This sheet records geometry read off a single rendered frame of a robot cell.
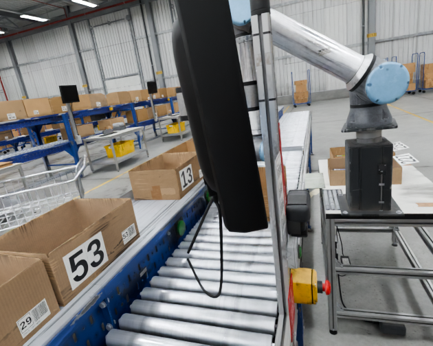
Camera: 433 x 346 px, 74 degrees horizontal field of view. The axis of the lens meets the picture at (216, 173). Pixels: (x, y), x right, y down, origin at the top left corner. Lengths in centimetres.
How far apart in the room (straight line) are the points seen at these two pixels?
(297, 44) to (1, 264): 122
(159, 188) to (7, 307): 91
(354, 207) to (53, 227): 132
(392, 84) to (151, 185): 117
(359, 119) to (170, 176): 93
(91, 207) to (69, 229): 12
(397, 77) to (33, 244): 144
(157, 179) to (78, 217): 43
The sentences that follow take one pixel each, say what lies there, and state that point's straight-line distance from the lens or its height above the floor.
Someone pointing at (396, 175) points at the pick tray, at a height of 81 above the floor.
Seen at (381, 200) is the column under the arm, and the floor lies 81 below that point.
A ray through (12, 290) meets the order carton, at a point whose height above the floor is 102.
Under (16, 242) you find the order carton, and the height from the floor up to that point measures 100.
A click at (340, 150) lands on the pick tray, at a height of 82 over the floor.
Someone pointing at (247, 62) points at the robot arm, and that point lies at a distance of 137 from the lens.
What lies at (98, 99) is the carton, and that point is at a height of 157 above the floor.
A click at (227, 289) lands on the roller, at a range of 107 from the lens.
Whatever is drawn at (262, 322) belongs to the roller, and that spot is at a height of 75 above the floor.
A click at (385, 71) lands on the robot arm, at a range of 124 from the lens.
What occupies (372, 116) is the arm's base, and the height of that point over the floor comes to 120.
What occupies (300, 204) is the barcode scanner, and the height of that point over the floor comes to 108.
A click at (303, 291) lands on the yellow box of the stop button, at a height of 85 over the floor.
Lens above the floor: 141
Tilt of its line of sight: 16 degrees down
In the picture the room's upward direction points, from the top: 8 degrees counter-clockwise
